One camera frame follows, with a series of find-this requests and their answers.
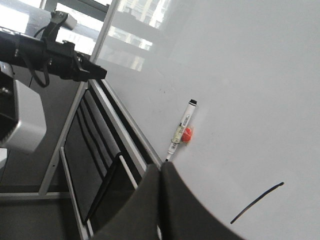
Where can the large white whiteboard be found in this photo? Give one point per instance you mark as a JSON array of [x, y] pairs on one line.
[[253, 66]]

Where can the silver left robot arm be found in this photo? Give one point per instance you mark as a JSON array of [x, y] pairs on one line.
[[22, 117]]

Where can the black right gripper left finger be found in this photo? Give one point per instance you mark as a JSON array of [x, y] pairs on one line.
[[138, 218]]

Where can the red round magnet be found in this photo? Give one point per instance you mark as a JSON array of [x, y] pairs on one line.
[[187, 135]]

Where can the white whiteboard marker pen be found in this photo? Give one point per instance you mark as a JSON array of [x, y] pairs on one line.
[[176, 139]]

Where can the aluminium whiteboard tray rail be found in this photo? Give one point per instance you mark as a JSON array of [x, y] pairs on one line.
[[134, 141]]

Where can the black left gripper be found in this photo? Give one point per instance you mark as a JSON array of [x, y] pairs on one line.
[[60, 59]]

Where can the white metal pegboard rack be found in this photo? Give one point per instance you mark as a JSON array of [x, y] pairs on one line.
[[94, 143]]

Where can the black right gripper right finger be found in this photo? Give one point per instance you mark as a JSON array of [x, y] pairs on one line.
[[182, 216]]

